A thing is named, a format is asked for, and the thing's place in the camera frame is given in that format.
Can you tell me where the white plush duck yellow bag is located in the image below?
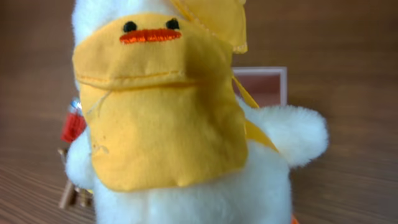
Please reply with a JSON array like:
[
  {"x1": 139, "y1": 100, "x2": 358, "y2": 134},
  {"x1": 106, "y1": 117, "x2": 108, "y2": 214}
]
[{"x1": 65, "y1": 0, "x2": 328, "y2": 223}]

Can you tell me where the red toy fire truck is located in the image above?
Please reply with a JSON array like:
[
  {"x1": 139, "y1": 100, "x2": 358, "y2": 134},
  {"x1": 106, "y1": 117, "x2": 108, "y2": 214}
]
[{"x1": 60, "y1": 98, "x2": 86, "y2": 144}]

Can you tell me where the white box pink inside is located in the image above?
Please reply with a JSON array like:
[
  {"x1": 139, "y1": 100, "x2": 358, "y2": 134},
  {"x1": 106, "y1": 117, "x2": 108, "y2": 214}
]
[{"x1": 233, "y1": 67, "x2": 287, "y2": 107}]

